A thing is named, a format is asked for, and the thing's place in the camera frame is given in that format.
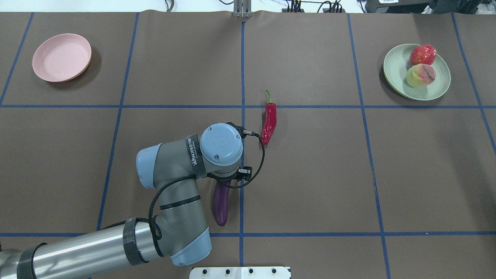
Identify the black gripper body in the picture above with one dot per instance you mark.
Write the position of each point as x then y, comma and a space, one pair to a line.
224, 179

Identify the purple eggplant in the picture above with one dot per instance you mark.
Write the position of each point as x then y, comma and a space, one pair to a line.
220, 202

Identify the red chili pepper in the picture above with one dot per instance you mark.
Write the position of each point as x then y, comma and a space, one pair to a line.
270, 122

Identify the yellow pink peach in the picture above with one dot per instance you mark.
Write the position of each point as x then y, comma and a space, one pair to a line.
421, 75

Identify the red round fruit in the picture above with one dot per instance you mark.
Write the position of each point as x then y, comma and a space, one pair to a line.
423, 54

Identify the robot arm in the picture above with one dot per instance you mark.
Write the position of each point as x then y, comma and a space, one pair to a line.
175, 226

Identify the brown table mat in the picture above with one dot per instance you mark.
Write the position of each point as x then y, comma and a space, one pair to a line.
358, 180

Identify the green plate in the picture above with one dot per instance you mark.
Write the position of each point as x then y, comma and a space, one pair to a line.
395, 67

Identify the pink plate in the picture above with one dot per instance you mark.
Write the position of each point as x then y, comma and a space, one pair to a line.
62, 58

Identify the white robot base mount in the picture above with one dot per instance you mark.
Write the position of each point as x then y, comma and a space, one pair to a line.
260, 272

